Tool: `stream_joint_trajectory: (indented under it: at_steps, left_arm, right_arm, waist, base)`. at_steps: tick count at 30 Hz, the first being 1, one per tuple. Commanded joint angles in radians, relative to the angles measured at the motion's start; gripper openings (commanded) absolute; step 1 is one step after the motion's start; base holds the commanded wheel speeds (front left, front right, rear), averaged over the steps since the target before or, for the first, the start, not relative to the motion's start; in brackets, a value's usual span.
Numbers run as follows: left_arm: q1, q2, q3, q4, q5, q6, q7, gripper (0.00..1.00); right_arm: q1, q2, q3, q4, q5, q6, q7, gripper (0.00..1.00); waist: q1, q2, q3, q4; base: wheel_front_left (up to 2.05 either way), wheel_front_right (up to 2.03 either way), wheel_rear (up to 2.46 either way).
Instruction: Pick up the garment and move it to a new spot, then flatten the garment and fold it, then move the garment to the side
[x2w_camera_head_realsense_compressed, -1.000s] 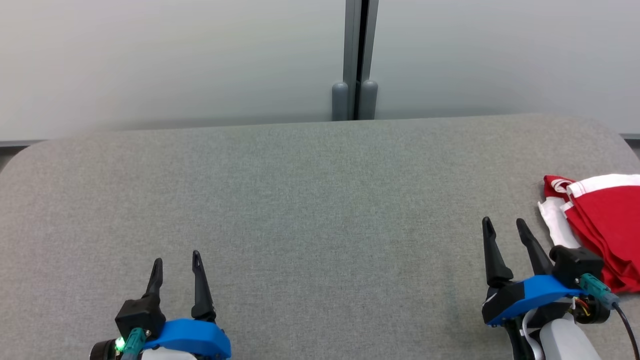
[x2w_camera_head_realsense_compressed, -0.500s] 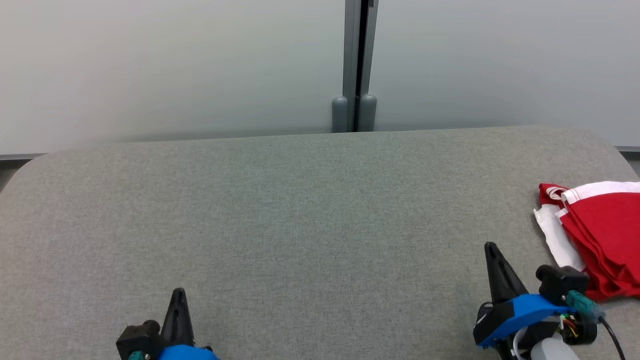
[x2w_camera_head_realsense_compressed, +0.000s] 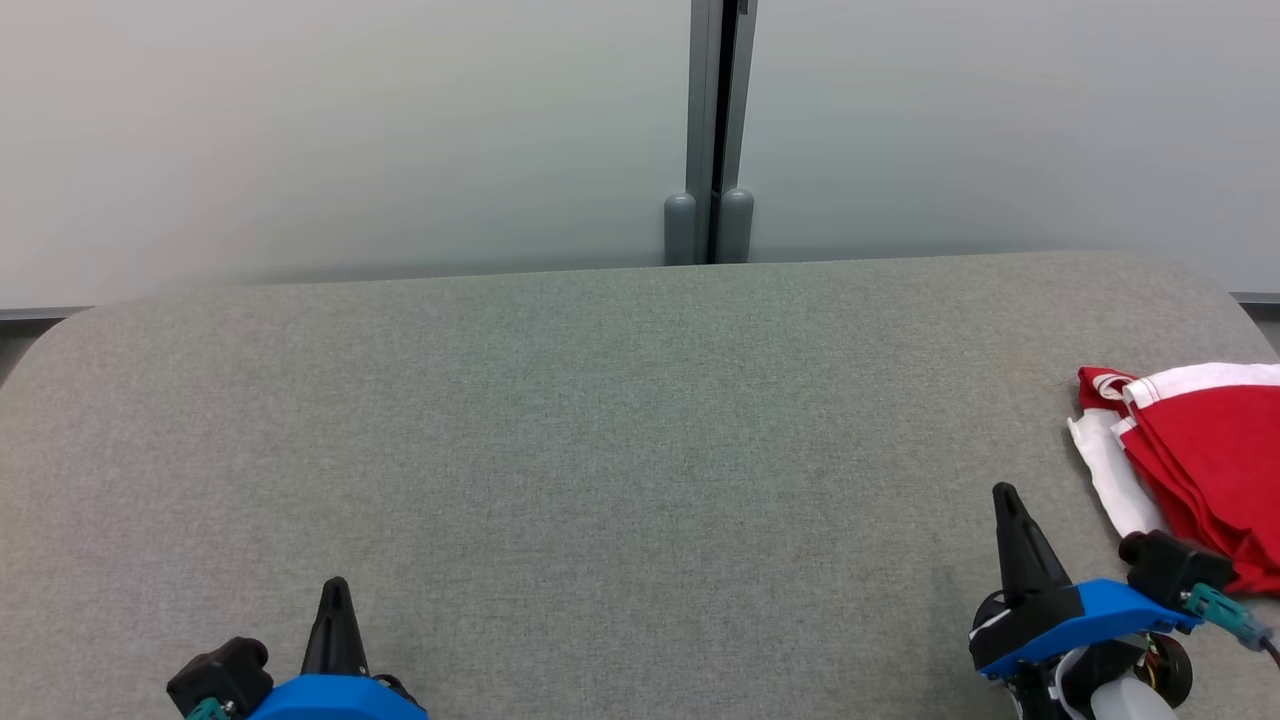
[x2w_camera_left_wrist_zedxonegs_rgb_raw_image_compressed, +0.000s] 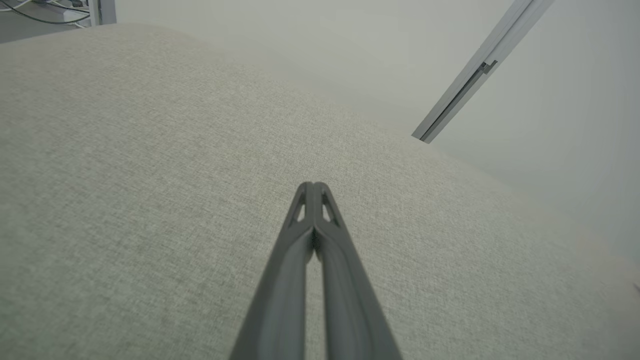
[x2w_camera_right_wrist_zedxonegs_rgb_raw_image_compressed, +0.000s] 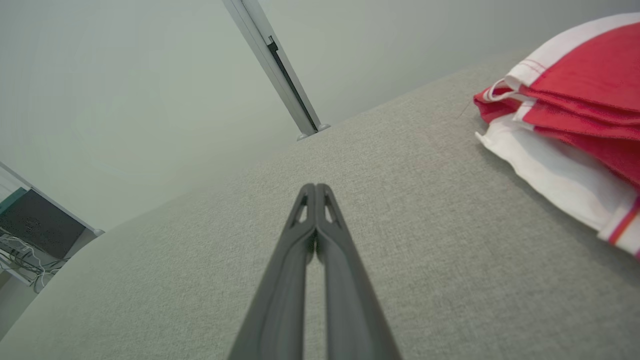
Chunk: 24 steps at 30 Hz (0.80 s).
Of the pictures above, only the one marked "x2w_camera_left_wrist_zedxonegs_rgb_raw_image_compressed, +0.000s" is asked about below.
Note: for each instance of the grey aluminium partition post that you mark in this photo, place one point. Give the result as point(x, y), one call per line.
point(475, 75)

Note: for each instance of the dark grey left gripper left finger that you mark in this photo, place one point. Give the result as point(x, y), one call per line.
point(280, 300)

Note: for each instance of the grey metal table leg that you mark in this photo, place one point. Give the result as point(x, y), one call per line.
point(102, 11)

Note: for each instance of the white power strip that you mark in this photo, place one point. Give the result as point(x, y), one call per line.
point(67, 15)

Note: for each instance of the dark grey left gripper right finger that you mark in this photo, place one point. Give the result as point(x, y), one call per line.
point(350, 300)

